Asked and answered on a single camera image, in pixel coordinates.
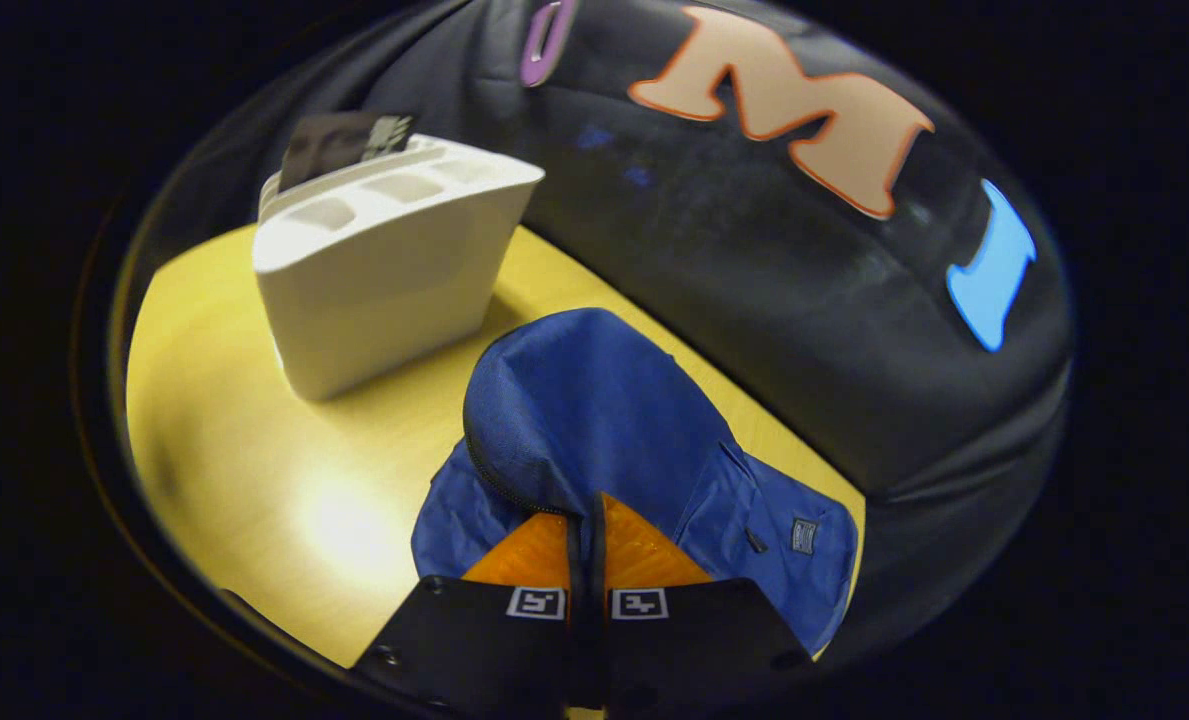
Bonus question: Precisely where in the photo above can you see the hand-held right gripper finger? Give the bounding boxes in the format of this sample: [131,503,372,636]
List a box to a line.
[354,515,587,720]
[594,492,815,720]

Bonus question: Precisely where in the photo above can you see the blue schoolbag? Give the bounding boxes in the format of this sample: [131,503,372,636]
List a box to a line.
[411,307,860,656]

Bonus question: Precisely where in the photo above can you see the dark grey book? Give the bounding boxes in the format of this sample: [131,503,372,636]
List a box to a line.
[276,112,417,193]

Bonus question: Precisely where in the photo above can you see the black backdrop cloth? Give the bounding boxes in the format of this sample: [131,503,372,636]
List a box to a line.
[154,0,1075,661]

